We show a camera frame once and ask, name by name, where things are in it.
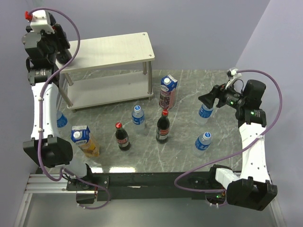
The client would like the water bottle far left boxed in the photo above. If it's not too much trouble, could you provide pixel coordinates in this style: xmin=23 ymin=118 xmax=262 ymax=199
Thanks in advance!
xmin=56 ymin=111 xmax=68 ymax=128

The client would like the water bottle centre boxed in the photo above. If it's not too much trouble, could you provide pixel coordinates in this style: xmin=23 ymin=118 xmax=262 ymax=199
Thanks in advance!
xmin=132 ymin=105 xmax=145 ymax=133

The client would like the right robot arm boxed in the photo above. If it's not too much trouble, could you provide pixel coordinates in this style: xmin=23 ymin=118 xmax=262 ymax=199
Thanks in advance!
xmin=198 ymin=79 xmax=277 ymax=211

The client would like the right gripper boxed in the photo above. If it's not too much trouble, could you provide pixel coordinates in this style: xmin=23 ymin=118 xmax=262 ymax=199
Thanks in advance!
xmin=197 ymin=79 xmax=245 ymax=109

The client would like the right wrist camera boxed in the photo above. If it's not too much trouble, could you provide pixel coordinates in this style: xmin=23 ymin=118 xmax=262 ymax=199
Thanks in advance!
xmin=225 ymin=68 xmax=242 ymax=89

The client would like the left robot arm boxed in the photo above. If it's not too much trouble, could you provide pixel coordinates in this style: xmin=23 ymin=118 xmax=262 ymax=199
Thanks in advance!
xmin=22 ymin=22 xmax=95 ymax=190

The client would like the water bottle right back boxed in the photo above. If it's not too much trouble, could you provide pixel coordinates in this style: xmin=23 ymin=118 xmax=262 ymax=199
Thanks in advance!
xmin=196 ymin=104 xmax=214 ymax=126

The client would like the orange juice carton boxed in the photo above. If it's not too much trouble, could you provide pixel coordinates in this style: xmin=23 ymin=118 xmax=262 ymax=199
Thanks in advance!
xmin=71 ymin=125 xmax=100 ymax=157

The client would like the water bottle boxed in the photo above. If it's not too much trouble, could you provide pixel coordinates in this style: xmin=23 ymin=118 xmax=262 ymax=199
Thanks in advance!
xmin=196 ymin=104 xmax=214 ymax=126
xmin=56 ymin=111 xmax=68 ymax=128
xmin=194 ymin=132 xmax=212 ymax=157
xmin=132 ymin=105 xmax=145 ymax=133

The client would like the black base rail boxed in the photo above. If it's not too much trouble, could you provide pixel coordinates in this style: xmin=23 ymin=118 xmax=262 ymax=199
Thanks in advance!
xmin=66 ymin=171 xmax=237 ymax=204

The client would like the water bottle right front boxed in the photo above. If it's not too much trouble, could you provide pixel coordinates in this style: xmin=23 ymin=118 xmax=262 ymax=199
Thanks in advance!
xmin=194 ymin=132 xmax=212 ymax=157

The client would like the white two-tier shelf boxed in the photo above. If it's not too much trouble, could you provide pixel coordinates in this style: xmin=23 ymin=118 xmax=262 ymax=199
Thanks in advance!
xmin=60 ymin=32 xmax=155 ymax=112

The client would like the cola bottle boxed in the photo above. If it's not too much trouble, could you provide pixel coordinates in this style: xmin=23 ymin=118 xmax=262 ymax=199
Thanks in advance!
xmin=56 ymin=49 xmax=72 ymax=65
xmin=156 ymin=109 xmax=170 ymax=144
xmin=115 ymin=122 xmax=131 ymax=151

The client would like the grape juice carton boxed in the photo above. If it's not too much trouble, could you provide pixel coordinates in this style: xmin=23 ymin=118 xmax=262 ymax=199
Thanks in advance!
xmin=159 ymin=74 xmax=178 ymax=110

